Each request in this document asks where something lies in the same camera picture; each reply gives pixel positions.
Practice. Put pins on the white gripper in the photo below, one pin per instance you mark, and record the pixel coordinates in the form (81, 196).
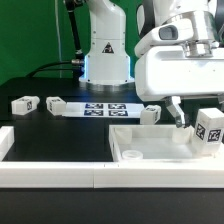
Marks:
(166, 72)

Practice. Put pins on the white square table top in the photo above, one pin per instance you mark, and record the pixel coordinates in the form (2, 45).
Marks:
(147, 143)

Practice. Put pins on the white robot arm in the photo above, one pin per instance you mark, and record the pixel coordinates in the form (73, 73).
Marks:
(99, 36)

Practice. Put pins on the white sheet with markers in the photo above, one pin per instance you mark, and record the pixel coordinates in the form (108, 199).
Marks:
(103, 110)

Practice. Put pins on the white U-shaped fence wall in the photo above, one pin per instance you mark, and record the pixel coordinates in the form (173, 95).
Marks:
(205, 172)

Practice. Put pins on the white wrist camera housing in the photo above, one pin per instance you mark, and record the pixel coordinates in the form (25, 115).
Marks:
(194, 31)

